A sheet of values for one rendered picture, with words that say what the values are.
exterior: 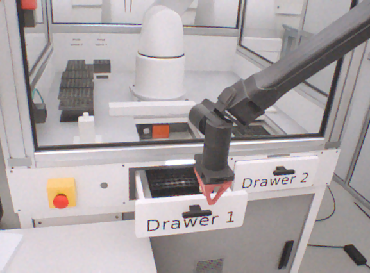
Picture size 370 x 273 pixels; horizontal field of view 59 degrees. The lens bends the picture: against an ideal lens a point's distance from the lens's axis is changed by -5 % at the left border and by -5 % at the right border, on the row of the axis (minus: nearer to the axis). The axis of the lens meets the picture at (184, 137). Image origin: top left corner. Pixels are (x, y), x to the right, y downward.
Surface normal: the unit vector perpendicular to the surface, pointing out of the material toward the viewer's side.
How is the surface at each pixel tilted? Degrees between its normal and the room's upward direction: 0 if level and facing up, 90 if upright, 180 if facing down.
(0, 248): 0
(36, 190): 90
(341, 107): 90
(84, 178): 90
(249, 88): 54
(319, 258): 0
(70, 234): 0
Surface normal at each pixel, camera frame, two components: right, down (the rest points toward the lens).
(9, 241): 0.07, -0.89
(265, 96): 0.05, 0.74
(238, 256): 0.23, 0.45
